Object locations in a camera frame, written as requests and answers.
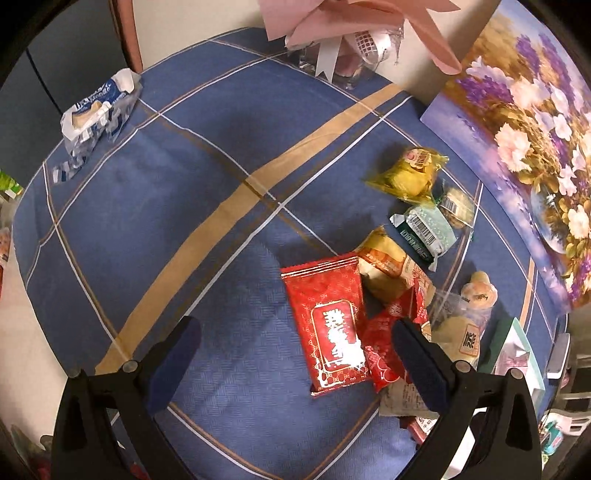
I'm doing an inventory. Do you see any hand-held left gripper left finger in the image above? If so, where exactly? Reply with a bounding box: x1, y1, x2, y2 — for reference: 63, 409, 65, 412
50, 315, 202, 480

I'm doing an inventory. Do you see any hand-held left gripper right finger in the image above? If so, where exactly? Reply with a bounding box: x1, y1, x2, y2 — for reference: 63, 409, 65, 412
392, 318, 544, 480

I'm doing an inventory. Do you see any beige snack packet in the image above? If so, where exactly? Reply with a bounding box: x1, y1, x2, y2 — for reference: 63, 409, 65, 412
379, 378, 439, 421

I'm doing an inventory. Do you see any steamed cake packet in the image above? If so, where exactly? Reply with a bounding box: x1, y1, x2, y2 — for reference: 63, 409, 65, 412
431, 295, 492, 370

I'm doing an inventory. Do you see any small red snack packet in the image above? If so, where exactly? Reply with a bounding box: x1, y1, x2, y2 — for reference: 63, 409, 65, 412
399, 415, 439, 444

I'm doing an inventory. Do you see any pink snack packet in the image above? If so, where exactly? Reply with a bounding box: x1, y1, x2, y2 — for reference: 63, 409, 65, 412
493, 342, 529, 376

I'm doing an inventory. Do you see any white box with green rim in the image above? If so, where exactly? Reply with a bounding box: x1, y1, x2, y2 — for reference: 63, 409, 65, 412
478, 316, 546, 411

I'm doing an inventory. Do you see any large red snack packet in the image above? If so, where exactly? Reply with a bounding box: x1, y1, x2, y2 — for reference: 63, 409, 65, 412
279, 254, 374, 398

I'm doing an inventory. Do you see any orange yellow snack packet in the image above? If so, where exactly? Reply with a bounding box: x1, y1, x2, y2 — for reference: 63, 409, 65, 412
353, 226, 437, 315

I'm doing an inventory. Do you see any small jelly cup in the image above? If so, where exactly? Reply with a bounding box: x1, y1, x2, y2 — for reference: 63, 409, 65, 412
461, 271, 498, 311

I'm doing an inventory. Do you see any mint green snack packet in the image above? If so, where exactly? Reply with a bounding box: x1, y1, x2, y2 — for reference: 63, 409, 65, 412
389, 205, 458, 272

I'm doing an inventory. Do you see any blue plaid tablecloth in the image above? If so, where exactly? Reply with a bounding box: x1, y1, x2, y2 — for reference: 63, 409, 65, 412
11, 27, 571, 480

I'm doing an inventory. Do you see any white plastic chair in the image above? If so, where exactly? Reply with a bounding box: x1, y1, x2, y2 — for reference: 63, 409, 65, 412
540, 392, 591, 444

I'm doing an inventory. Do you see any clear cookie packet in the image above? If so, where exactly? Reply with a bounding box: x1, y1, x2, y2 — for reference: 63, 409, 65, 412
434, 182, 476, 232

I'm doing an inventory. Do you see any blue white open snack packet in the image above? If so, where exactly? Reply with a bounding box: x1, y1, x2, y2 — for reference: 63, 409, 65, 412
51, 68, 143, 183

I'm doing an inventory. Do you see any flower painting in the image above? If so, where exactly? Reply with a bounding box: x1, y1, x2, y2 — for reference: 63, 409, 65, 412
420, 0, 591, 315

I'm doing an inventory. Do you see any pink wrapped bouquet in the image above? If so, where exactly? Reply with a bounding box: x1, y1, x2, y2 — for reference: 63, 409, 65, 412
257, 0, 462, 90

